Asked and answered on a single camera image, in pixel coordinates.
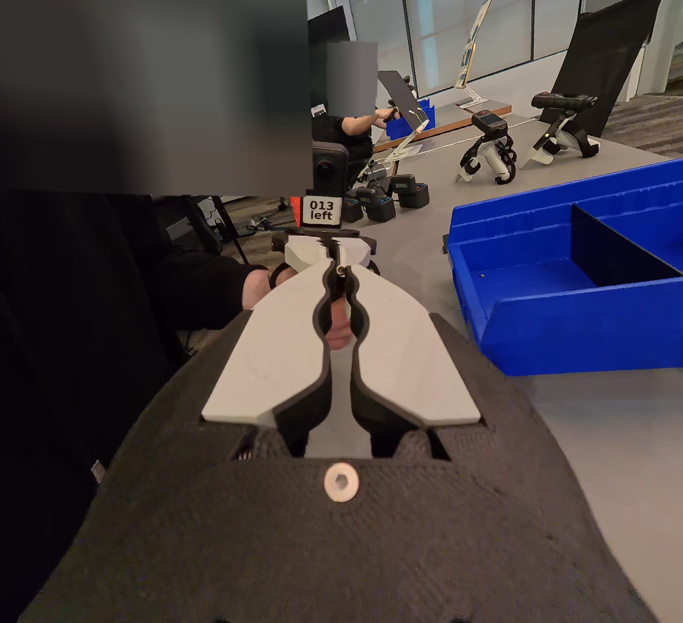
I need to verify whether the brown background table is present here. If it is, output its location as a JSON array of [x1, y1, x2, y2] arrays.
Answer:
[[374, 99, 513, 153]]

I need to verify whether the black board on stand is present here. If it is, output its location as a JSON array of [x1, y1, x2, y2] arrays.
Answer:
[[374, 70, 431, 160]]

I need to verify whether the person's left hand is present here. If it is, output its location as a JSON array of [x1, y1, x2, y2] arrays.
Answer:
[[243, 267, 301, 313]]

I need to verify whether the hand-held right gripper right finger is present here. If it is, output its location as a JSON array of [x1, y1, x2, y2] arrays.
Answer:
[[344, 263, 484, 453]]

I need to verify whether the blue plastic bin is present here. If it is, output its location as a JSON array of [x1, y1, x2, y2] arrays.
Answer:
[[444, 158, 683, 377]]

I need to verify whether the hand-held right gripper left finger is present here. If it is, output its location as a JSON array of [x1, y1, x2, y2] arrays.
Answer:
[[202, 260, 340, 446]]

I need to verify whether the background instruction stand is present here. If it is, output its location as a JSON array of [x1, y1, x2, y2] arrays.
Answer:
[[455, 0, 505, 106]]

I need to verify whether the small blue bin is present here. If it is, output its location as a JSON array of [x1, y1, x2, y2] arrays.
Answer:
[[385, 98, 436, 138]]

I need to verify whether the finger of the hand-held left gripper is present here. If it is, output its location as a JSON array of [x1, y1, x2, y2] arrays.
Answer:
[[284, 236, 338, 274], [339, 239, 372, 270]]

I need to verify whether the spare hand-held gripper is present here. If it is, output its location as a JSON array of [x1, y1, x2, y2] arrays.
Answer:
[[456, 111, 518, 185], [520, 93, 601, 169]]

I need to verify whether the black bin divider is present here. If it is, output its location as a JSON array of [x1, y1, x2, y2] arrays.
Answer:
[[571, 204, 683, 288]]

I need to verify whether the person's left forearm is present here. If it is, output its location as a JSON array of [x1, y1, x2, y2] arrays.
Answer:
[[155, 239, 268, 330]]

